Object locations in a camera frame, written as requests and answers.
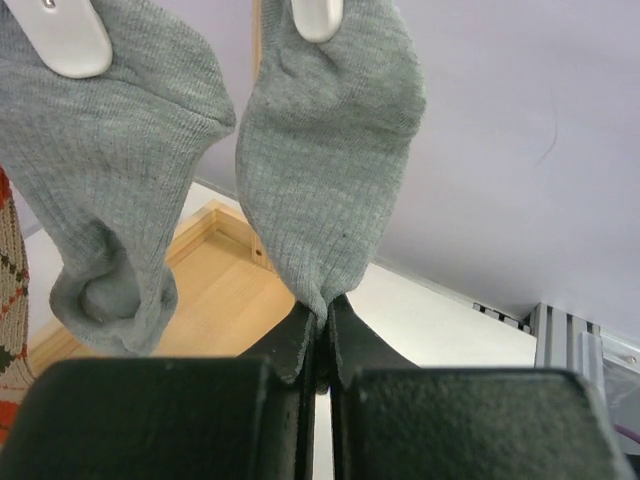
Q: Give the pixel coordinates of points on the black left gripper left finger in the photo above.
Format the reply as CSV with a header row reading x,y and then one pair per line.
x,y
248,417

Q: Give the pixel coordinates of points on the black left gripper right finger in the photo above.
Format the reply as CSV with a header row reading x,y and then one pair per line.
x,y
392,419

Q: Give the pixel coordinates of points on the grey sock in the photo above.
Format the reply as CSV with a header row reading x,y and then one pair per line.
x,y
324,143
152,48

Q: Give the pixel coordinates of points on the white plastic clip hanger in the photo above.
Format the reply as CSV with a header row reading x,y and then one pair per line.
x,y
71,40

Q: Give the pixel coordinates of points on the wooden hanging rack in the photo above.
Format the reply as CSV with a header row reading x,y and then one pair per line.
x,y
215,280

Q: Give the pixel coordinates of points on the argyle patterned sock right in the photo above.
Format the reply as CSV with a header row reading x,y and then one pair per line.
x,y
16,374

